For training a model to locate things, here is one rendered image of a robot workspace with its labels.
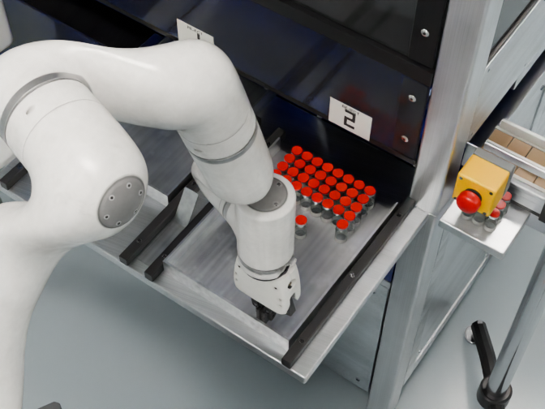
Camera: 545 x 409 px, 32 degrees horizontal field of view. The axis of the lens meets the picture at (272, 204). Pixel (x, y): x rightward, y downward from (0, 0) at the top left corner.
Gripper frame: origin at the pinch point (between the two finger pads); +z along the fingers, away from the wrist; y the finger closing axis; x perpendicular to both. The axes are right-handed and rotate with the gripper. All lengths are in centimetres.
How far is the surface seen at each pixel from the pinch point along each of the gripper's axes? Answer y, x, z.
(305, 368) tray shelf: -9.9, 3.1, 4.4
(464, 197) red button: -17.3, -32.3, -8.6
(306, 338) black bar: -7.6, -0.6, 2.4
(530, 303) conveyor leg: -32, -50, 36
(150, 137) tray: 41.3, -20.2, 4.2
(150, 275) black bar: 20.7, 4.6, 2.3
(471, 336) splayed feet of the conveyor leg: -19, -68, 92
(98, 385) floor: 54, 0, 92
